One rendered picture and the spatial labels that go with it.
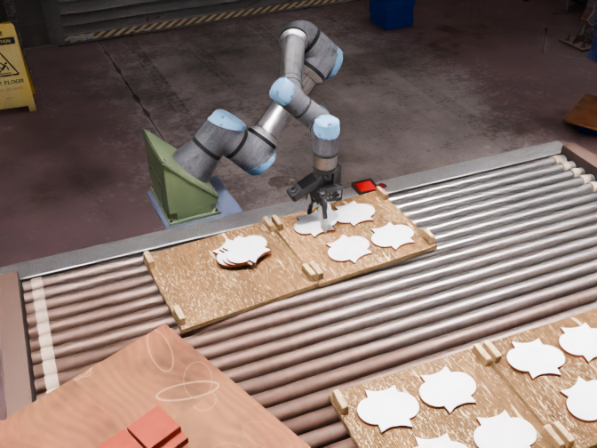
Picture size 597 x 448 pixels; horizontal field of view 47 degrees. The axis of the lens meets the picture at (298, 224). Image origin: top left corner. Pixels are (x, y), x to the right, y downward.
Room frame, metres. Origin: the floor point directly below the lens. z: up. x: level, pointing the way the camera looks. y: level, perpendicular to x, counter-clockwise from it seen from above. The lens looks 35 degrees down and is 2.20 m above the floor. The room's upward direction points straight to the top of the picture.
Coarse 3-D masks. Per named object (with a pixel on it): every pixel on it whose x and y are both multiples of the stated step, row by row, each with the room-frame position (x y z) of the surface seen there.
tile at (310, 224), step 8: (304, 216) 1.80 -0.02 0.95; (312, 216) 1.80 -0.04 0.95; (296, 224) 1.76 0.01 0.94; (304, 224) 1.75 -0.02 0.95; (312, 224) 1.75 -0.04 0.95; (320, 224) 1.75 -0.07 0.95; (328, 224) 1.75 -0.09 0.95; (296, 232) 1.72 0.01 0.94; (304, 232) 1.71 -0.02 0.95; (312, 232) 1.71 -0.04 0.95; (320, 232) 1.71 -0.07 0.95
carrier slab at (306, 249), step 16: (384, 208) 1.86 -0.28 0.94; (288, 224) 1.77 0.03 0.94; (336, 224) 1.77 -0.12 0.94; (368, 224) 1.77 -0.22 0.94; (384, 224) 1.77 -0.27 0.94; (400, 224) 1.77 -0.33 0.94; (288, 240) 1.68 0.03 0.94; (304, 240) 1.68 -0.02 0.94; (320, 240) 1.68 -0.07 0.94; (336, 240) 1.68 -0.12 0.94; (368, 240) 1.68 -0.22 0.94; (416, 240) 1.68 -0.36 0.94; (304, 256) 1.60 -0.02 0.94; (320, 256) 1.60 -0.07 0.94; (368, 256) 1.60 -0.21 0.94; (384, 256) 1.60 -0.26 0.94; (400, 256) 1.60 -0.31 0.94; (336, 272) 1.53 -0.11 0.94; (352, 272) 1.53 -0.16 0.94
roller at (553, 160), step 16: (544, 160) 2.20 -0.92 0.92; (560, 160) 2.21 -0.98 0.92; (480, 176) 2.09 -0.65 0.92; (496, 176) 2.10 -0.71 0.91; (416, 192) 1.98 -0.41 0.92; (432, 192) 2.00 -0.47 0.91; (64, 272) 1.55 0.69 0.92; (80, 272) 1.55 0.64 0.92; (96, 272) 1.56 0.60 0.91; (32, 288) 1.49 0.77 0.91
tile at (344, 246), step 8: (344, 240) 1.67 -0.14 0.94; (352, 240) 1.67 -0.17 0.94; (360, 240) 1.67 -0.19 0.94; (336, 248) 1.63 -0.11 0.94; (344, 248) 1.63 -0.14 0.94; (352, 248) 1.63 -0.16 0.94; (360, 248) 1.63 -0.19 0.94; (368, 248) 1.64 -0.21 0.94; (336, 256) 1.59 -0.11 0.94; (344, 256) 1.59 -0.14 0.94; (352, 256) 1.59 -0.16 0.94; (360, 256) 1.59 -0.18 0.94
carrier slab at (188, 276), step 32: (256, 224) 1.77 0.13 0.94; (160, 256) 1.60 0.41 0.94; (192, 256) 1.60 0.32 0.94; (288, 256) 1.60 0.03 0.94; (160, 288) 1.46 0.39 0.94; (192, 288) 1.46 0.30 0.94; (224, 288) 1.46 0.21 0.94; (256, 288) 1.46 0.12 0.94; (288, 288) 1.46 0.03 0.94; (192, 320) 1.33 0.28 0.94
